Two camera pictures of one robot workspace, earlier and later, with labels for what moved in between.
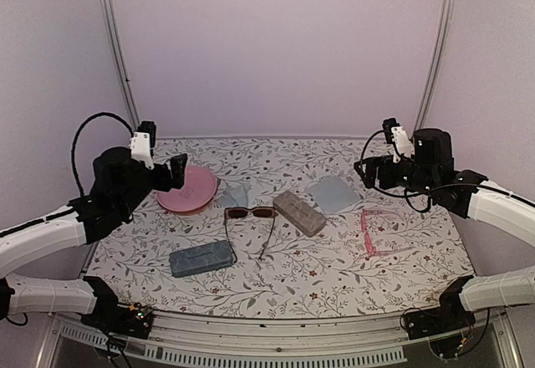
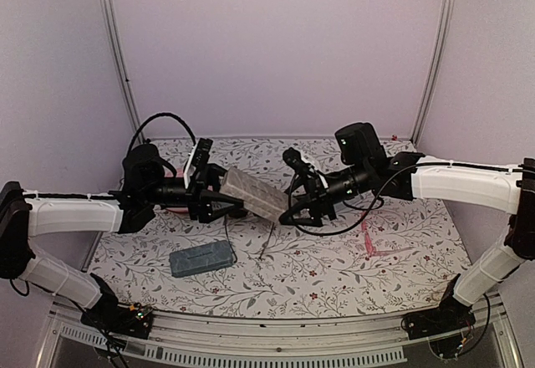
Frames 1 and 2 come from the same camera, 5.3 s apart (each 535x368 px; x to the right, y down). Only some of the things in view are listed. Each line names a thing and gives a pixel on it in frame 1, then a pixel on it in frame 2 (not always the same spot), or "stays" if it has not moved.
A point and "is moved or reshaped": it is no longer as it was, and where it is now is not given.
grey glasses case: [303, 217] is moved or reshaped
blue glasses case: [201, 258] stays
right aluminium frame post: [437, 58] stays
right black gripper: [369, 180] -> [316, 203]
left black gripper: [166, 183] -> [200, 198]
